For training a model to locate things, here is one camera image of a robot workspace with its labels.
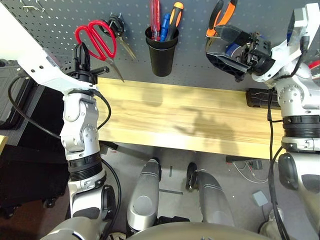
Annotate black rolling cabinet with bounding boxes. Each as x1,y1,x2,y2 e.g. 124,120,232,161
0,144,71,219

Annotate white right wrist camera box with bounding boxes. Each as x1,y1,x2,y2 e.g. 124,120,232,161
270,2,320,66

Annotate grey robot torso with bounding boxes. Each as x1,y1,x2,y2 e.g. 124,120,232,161
124,220,266,240

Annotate long black floor tape strip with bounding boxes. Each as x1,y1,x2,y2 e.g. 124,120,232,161
158,188,184,196

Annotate light bystander sneaker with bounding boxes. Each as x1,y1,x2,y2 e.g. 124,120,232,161
107,230,129,240
258,208,286,240

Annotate black plastic tool cup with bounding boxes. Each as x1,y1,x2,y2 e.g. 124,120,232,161
145,25,180,78

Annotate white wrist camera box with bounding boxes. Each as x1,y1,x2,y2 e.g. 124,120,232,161
15,47,99,92
270,2,320,66

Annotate silver robot left leg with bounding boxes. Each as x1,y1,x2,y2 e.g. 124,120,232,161
125,157,162,232

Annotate black handled scissors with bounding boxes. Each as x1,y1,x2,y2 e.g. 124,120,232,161
99,13,137,61

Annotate orange black pliers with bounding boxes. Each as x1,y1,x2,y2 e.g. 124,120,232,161
205,0,239,55

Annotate red handled screwdriver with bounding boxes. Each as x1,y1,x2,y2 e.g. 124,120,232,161
149,0,162,42

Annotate red tape roll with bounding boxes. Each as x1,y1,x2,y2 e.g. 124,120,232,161
307,59,320,81

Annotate orange black handled screwdriver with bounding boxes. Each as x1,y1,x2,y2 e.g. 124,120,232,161
164,1,185,42

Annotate blue tape roll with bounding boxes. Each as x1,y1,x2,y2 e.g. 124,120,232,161
225,42,249,61

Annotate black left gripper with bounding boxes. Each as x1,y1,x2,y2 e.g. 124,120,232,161
66,42,111,86

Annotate grey perforated pegboard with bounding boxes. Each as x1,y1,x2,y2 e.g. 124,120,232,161
0,0,320,91

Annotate silver metal peg hook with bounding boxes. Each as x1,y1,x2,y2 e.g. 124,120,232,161
108,13,124,31
21,0,46,13

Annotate grey floor box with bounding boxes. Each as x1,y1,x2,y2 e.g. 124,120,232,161
251,190,269,207

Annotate light wooden board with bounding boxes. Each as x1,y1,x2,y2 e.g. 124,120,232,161
0,134,9,154

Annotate white floor cable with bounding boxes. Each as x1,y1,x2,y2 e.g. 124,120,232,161
232,159,270,185

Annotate silver robot right leg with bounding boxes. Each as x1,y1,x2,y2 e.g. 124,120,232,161
185,161,235,227

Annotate red handled scissors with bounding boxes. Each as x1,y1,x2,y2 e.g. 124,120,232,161
75,20,125,84

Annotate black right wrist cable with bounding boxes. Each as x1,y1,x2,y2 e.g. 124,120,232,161
266,35,311,240

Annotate blue handled screwdriver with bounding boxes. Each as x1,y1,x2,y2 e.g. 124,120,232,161
159,13,172,42

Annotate silver robot leg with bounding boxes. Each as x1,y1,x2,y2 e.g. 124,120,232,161
185,161,235,227
125,157,162,232

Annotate grey ribbed equipment case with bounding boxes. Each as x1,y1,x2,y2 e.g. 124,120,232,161
0,58,46,149

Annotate black table frame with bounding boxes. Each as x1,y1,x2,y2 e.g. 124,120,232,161
99,140,251,164

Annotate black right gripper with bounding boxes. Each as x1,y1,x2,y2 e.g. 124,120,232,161
205,24,273,83

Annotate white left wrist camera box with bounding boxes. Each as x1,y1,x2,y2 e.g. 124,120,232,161
15,47,99,92

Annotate black plastic tool case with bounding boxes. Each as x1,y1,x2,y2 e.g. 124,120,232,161
245,87,282,109

